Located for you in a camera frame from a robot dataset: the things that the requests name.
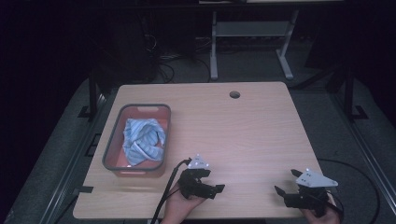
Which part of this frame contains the black metal post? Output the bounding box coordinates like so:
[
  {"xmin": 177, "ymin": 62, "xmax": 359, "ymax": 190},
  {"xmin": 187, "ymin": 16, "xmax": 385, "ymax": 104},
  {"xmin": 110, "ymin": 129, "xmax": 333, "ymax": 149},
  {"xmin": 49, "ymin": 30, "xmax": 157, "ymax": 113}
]
[
  {"xmin": 78, "ymin": 68, "xmax": 106, "ymax": 120},
  {"xmin": 342, "ymin": 63, "xmax": 369, "ymax": 121}
]

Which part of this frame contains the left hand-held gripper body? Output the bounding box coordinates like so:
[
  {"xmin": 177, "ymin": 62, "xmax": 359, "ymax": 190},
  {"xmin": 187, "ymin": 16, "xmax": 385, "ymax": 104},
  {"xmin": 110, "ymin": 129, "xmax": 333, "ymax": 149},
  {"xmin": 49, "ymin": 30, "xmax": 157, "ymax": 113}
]
[{"xmin": 177, "ymin": 153, "xmax": 217, "ymax": 201}]

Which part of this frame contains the bundle of black floor cables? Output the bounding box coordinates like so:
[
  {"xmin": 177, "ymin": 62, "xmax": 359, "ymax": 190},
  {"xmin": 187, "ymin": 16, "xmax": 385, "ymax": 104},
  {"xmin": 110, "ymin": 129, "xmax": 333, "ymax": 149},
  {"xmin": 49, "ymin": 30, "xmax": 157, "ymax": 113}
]
[{"xmin": 141, "ymin": 31, "xmax": 213, "ymax": 84}]

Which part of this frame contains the blue striped cloth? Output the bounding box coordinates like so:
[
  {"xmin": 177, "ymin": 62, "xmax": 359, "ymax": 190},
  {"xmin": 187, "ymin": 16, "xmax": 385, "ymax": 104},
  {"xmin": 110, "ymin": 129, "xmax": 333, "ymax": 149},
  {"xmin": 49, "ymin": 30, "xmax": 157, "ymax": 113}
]
[{"xmin": 122, "ymin": 118, "xmax": 167, "ymax": 167}]

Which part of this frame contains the pink basket with grey rim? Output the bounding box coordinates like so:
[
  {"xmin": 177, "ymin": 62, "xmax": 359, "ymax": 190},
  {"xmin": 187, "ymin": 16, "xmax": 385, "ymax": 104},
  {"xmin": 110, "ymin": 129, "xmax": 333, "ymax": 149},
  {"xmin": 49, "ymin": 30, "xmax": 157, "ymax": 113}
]
[{"xmin": 101, "ymin": 103, "xmax": 173, "ymax": 178}]

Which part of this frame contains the grey metal stand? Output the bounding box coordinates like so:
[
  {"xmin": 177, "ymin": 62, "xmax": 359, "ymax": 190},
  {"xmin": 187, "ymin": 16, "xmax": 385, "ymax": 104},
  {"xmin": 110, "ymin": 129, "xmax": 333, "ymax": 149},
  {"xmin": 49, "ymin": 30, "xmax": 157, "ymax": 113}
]
[{"xmin": 209, "ymin": 8, "xmax": 301, "ymax": 81}]

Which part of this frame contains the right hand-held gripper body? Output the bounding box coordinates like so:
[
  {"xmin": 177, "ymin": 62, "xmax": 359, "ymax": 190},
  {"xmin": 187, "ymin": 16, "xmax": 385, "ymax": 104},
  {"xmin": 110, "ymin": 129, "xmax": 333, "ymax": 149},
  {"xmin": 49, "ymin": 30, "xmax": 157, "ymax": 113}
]
[{"xmin": 284, "ymin": 168, "xmax": 339, "ymax": 217}]

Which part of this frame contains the person's left hand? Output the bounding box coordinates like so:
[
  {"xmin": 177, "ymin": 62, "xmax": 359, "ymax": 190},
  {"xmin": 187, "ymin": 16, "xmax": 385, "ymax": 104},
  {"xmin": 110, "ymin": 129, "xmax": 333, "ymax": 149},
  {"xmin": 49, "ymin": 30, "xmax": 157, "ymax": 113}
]
[{"xmin": 160, "ymin": 181, "xmax": 207, "ymax": 224}]

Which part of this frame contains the aluminium frame rail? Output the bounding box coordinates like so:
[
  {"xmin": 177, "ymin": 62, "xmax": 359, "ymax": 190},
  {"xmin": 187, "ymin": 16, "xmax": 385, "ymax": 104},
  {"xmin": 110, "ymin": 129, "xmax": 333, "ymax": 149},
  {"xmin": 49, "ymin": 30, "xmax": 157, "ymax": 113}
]
[
  {"xmin": 329, "ymin": 91, "xmax": 396, "ymax": 216},
  {"xmin": 38, "ymin": 92, "xmax": 108, "ymax": 224}
]

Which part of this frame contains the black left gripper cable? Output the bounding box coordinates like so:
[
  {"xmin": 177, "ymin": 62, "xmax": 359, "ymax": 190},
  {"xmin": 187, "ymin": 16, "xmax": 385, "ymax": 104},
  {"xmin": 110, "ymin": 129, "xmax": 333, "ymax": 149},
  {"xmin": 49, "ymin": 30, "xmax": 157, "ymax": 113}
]
[{"xmin": 149, "ymin": 158, "xmax": 192, "ymax": 224}]

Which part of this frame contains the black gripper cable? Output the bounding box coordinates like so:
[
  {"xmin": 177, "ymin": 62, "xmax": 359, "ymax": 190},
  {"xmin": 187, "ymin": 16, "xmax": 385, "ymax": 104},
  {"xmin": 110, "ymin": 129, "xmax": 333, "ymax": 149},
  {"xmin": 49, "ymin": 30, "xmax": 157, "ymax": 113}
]
[
  {"xmin": 149, "ymin": 158, "xmax": 192, "ymax": 224},
  {"xmin": 317, "ymin": 158, "xmax": 381, "ymax": 224}
]

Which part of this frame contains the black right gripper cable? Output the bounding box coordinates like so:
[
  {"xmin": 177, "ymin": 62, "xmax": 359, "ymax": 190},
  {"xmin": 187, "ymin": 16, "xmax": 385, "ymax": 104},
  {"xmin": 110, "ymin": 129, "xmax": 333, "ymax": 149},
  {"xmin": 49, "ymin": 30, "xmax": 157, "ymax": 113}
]
[{"xmin": 317, "ymin": 158, "xmax": 381, "ymax": 224}]

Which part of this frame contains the person's right hand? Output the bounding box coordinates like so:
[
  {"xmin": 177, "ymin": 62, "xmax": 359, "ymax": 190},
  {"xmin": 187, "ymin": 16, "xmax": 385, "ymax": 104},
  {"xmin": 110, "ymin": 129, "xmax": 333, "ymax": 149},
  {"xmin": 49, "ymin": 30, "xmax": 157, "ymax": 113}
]
[{"xmin": 300, "ymin": 193, "xmax": 343, "ymax": 224}]

